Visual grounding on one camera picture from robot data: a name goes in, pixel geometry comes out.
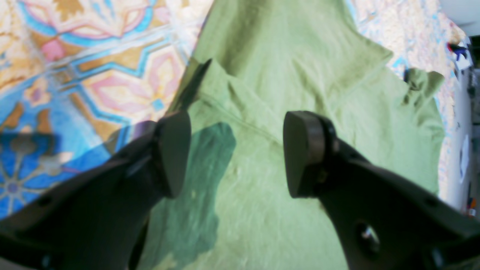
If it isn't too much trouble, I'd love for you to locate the blue clamp lower left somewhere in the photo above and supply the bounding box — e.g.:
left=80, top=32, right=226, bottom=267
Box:
left=446, top=36, right=475, bottom=72

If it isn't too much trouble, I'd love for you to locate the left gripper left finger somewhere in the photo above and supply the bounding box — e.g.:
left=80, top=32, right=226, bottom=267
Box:
left=1, top=111, right=191, bottom=270

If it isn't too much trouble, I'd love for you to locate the green t-shirt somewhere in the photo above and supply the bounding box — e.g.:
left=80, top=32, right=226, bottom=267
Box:
left=138, top=0, right=445, bottom=270

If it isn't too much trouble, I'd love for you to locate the patterned tablecloth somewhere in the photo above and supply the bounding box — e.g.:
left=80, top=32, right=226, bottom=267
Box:
left=1, top=0, right=458, bottom=218

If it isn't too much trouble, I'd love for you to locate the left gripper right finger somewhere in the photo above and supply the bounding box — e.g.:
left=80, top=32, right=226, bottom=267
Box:
left=283, top=111, right=480, bottom=270

